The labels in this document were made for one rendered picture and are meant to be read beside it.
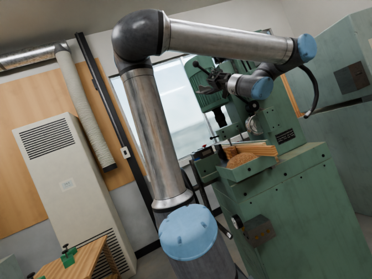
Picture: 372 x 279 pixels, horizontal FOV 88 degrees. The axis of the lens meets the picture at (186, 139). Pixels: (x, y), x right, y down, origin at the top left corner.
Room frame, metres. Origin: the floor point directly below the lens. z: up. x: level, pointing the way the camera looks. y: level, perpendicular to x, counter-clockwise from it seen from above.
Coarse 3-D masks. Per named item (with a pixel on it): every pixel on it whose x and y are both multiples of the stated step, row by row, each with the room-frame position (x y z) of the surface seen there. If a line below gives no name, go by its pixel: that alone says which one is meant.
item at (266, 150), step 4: (236, 148) 1.07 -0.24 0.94; (240, 148) 1.02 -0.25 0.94; (244, 148) 0.98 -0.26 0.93; (248, 148) 0.94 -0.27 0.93; (252, 148) 0.90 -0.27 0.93; (256, 148) 0.86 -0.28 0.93; (260, 148) 0.83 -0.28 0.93; (264, 148) 0.80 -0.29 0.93; (268, 148) 0.77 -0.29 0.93; (272, 148) 0.75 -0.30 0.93; (240, 152) 1.04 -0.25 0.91; (244, 152) 1.00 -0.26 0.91; (248, 152) 0.96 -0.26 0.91; (252, 152) 0.91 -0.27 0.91; (256, 152) 0.88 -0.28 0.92; (260, 152) 0.84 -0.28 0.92; (264, 152) 0.81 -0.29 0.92; (268, 152) 0.78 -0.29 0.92; (272, 152) 0.75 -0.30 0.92; (276, 152) 0.76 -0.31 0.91
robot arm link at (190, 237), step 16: (192, 208) 0.53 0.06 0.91; (176, 224) 0.49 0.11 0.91; (192, 224) 0.46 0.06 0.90; (208, 224) 0.45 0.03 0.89; (160, 240) 0.47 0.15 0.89; (176, 240) 0.43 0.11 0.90; (192, 240) 0.43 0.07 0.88; (208, 240) 0.44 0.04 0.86; (176, 256) 0.43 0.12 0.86; (192, 256) 0.42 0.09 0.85; (208, 256) 0.43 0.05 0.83; (224, 256) 0.46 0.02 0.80; (176, 272) 0.46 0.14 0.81; (192, 272) 0.43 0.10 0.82; (208, 272) 0.43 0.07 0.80; (224, 272) 0.44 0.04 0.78
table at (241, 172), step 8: (224, 160) 1.08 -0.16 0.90; (256, 160) 0.84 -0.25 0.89; (264, 160) 0.84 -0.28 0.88; (272, 160) 0.85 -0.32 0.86; (216, 168) 1.03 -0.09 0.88; (224, 168) 0.90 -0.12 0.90; (240, 168) 0.82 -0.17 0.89; (248, 168) 0.83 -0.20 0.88; (256, 168) 0.83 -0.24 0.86; (264, 168) 0.84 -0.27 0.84; (208, 176) 1.01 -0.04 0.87; (216, 176) 1.02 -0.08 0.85; (224, 176) 0.95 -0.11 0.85; (232, 176) 0.83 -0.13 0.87; (240, 176) 0.82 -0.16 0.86; (248, 176) 0.83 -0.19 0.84
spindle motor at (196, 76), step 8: (200, 56) 1.07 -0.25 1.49; (208, 56) 1.09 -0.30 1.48; (184, 64) 1.13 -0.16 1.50; (192, 64) 1.08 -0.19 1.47; (200, 64) 1.07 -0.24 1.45; (208, 64) 1.08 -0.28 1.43; (192, 72) 1.09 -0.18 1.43; (200, 72) 1.08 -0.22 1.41; (192, 80) 1.12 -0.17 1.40; (200, 80) 1.08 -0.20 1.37; (192, 88) 1.15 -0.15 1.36; (200, 96) 1.11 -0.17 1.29; (208, 96) 1.07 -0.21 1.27; (216, 96) 1.07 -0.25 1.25; (200, 104) 1.13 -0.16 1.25; (208, 104) 1.08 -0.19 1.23; (216, 104) 1.07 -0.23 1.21; (224, 104) 1.11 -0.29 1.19
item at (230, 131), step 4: (232, 124) 1.13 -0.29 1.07; (236, 124) 1.13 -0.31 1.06; (224, 128) 1.12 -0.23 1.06; (228, 128) 1.12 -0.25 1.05; (232, 128) 1.13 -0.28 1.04; (240, 128) 1.13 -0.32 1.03; (216, 132) 1.16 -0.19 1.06; (220, 132) 1.11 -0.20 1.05; (224, 132) 1.12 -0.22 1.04; (228, 132) 1.12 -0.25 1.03; (232, 132) 1.13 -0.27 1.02; (236, 132) 1.13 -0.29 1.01; (220, 136) 1.12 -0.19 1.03; (224, 136) 1.11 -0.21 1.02; (228, 136) 1.12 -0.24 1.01; (232, 136) 1.12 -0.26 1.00; (220, 140) 1.15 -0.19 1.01; (224, 140) 1.12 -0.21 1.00; (228, 140) 1.15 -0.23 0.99
